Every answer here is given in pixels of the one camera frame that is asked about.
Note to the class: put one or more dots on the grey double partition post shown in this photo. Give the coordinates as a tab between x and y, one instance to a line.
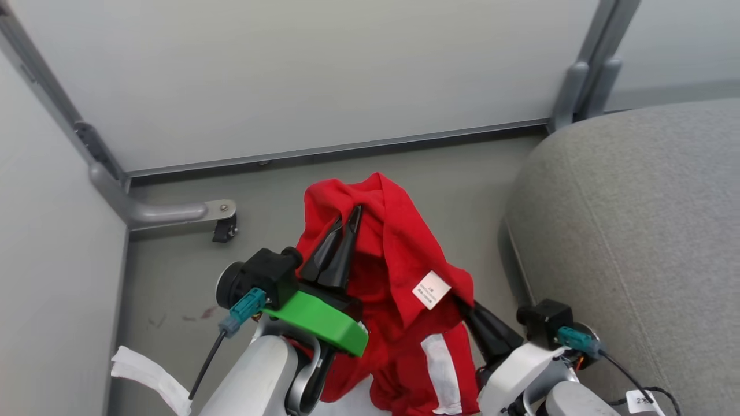
584	75

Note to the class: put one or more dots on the red garment with white labels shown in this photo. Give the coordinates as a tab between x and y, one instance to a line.
399	242

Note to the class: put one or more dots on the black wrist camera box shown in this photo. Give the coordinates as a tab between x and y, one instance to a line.
544	323
263	274

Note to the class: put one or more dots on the grey fabric sofa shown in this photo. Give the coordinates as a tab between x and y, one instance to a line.
636	242

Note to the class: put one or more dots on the teal connector on wrist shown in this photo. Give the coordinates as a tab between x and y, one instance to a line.
245	309
578	341

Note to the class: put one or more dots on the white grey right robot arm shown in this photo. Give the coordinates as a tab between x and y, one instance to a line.
578	401

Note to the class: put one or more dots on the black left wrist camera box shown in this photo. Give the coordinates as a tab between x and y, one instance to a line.
263	274

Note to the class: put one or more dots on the grey partition post with foot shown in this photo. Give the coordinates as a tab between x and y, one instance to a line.
144	211

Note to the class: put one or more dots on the grey partition bottom rail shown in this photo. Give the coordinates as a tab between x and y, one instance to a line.
347	149

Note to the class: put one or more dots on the teal connector on left wrist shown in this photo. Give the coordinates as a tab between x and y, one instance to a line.
245	309

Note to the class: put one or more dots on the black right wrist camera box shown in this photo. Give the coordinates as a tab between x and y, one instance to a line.
544	323

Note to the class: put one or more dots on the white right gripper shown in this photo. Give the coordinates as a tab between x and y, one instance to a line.
520	375

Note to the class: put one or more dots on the teal connector on right wrist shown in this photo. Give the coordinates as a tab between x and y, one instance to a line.
578	341

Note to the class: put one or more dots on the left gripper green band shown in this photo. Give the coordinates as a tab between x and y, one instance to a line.
324	320

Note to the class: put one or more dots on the black caster wheel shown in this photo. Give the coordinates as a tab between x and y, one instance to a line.
224	230

